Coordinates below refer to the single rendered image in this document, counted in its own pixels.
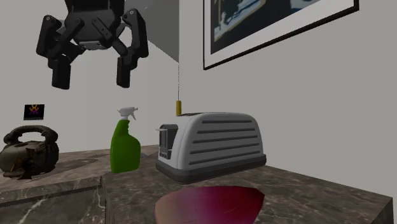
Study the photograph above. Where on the small dark wall picture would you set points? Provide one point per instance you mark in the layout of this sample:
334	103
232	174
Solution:
34	112

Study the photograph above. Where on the dark red bowl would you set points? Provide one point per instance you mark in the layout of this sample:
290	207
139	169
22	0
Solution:
211	206

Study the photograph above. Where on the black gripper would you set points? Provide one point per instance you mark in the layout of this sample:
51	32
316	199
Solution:
93	12

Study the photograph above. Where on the dark brown teapot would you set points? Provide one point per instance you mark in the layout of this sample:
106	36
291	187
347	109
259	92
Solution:
29	155

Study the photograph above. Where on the black framed wall picture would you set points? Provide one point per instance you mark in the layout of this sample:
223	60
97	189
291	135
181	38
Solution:
248	24

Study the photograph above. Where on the grey toaster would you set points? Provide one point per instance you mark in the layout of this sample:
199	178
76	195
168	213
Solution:
217	145

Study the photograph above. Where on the green spray bottle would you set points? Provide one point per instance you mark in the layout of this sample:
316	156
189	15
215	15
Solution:
124	152

